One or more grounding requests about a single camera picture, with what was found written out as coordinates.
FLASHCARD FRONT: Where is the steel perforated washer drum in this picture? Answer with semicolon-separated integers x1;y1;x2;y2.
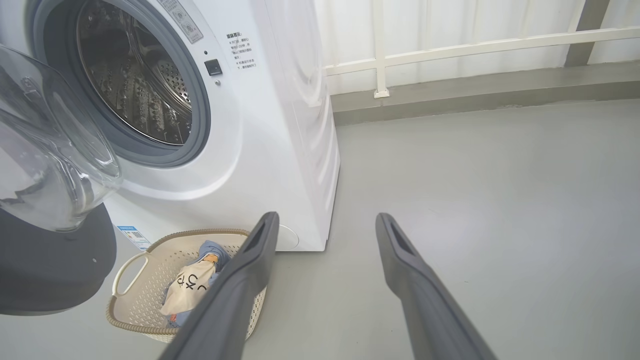
76;0;193;146

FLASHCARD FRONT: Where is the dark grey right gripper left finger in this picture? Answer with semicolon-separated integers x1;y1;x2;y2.
159;211;280;360

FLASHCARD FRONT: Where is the cream perforated plastic laundry basket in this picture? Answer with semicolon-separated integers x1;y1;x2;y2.
105;229;267;344

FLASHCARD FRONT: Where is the grey warning sticker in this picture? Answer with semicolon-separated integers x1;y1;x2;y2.
157;0;204;44

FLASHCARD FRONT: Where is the white metal railing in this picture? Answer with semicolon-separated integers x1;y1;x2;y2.
324;0;640;99

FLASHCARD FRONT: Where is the grey rubber door gasket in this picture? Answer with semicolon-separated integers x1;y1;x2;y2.
25;0;211;168

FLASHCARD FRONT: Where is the white front-load washing machine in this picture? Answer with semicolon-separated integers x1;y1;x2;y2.
0;0;341;252

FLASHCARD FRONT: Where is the blue energy label sticker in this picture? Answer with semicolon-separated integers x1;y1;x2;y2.
116;225;152;251

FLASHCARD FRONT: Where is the blue garment with orange prints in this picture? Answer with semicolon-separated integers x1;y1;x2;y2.
165;240;232;328

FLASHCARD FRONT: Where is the round white filter cover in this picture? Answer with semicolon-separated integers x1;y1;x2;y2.
275;224;300;252

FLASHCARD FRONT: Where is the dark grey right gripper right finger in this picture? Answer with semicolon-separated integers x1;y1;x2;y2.
375;212;498;360

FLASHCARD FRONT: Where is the cream garment with black writing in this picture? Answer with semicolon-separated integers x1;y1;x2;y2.
160;261;217;317

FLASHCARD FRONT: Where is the dark round glass washer door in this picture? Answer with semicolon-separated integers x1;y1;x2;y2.
0;44;123;317

